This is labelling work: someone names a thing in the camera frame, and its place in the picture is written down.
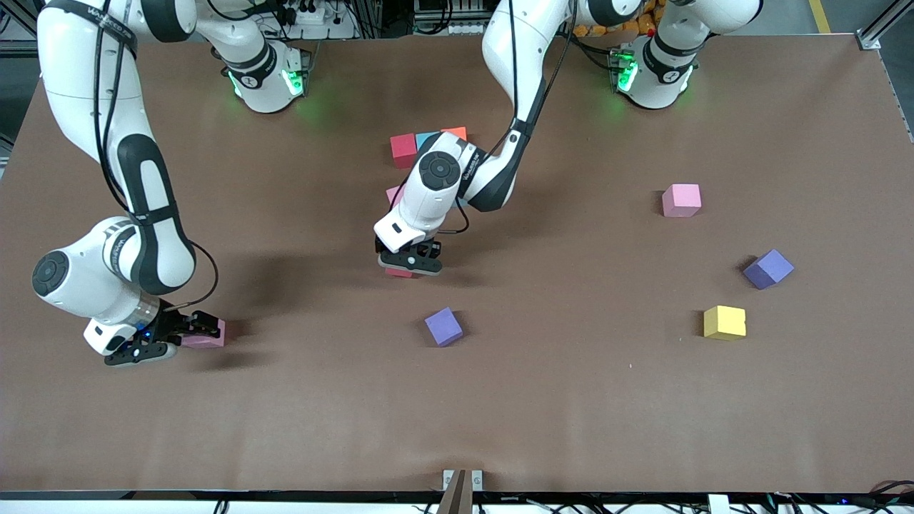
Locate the metal table edge bracket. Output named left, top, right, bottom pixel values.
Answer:
left=442, top=469, right=483, bottom=493

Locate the purple foam cube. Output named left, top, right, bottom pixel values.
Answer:
left=743, top=248, right=795, bottom=291
left=424, top=307, right=464, bottom=348

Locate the yellow foam cube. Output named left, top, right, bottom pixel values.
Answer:
left=703, top=305, right=748, bottom=341

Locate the white power strip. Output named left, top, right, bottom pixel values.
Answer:
left=275, top=0, right=358, bottom=40

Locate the orange fruit net bag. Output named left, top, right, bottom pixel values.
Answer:
left=571, top=0, right=661, bottom=38

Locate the white equipment rack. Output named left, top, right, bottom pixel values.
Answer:
left=413, top=0, right=501, bottom=36

